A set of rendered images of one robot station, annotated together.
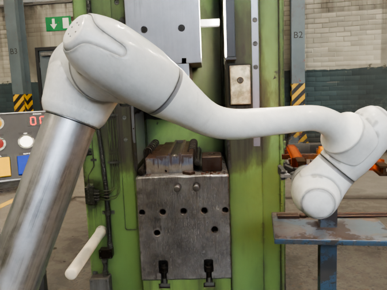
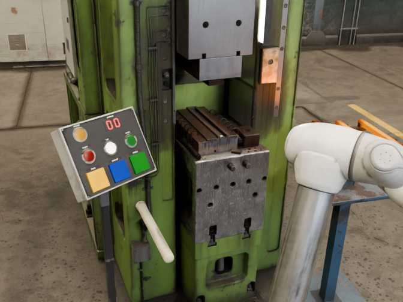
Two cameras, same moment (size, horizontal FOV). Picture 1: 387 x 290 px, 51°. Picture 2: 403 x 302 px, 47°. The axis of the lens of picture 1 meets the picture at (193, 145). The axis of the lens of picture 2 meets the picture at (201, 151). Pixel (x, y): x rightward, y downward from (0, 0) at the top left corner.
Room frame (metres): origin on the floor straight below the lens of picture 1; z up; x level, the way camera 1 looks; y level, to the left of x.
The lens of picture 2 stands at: (-0.07, 0.99, 1.84)
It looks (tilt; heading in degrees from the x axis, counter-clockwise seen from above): 25 degrees down; 336
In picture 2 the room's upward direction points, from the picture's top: 1 degrees clockwise
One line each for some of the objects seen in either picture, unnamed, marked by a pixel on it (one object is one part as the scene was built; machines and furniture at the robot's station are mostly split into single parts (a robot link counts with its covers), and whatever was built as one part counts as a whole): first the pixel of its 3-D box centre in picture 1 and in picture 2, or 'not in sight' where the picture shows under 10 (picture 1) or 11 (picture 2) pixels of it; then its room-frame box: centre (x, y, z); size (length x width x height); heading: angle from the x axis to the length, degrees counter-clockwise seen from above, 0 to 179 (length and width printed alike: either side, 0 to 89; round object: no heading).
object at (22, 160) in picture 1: (28, 164); (119, 171); (1.50, 0.62, 1.01); 0.07 x 0.05 x 0.07; 113
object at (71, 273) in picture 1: (87, 250); (154, 230); (1.61, 0.45, 0.62); 0.44 x 0.05 x 0.05; 178
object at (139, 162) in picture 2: not in sight; (139, 162); (1.54, 0.53, 1.01); 0.07 x 0.05 x 0.07; 113
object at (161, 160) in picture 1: (173, 155); (201, 128); (1.89, 0.10, 0.96); 0.42 x 0.20 x 0.09; 178
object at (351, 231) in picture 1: (327, 226); (345, 184); (1.45, -0.48, 0.74); 0.40 x 0.30 x 0.02; 81
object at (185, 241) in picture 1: (187, 208); (209, 172); (1.90, 0.04, 0.69); 0.56 x 0.38 x 0.45; 178
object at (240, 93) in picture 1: (240, 84); (268, 65); (1.80, -0.21, 1.27); 0.09 x 0.02 x 0.17; 88
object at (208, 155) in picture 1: (211, 161); (246, 136); (1.74, -0.08, 0.95); 0.12 x 0.08 x 0.06; 178
